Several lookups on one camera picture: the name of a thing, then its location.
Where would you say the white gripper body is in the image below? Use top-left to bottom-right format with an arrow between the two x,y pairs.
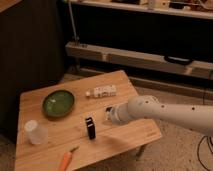
111,103 -> 130,124

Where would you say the green round plate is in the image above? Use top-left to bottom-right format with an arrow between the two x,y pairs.
42,90 -> 75,118

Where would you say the black handle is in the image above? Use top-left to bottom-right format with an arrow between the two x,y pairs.
164,56 -> 193,65

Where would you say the black upright eraser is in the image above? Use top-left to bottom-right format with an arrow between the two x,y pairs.
85,117 -> 96,140

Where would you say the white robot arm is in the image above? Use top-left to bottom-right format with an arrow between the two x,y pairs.
105,95 -> 213,136

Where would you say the wooden bench beam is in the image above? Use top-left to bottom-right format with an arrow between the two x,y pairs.
65,42 -> 213,79

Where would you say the white plastic bottle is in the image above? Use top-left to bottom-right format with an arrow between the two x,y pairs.
85,85 -> 117,98

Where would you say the black cable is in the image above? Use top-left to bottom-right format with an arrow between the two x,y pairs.
196,68 -> 213,171

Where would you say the orange carrot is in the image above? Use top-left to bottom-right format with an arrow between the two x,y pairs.
58,147 -> 78,171

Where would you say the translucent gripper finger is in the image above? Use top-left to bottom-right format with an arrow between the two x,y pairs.
105,106 -> 115,113
105,114 -> 112,122

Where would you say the translucent white cup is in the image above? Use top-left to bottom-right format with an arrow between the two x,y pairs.
24,120 -> 48,145

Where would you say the wooden shelf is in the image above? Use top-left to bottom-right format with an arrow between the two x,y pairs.
62,0 -> 213,20

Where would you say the metal pole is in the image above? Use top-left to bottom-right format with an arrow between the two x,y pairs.
68,0 -> 79,45

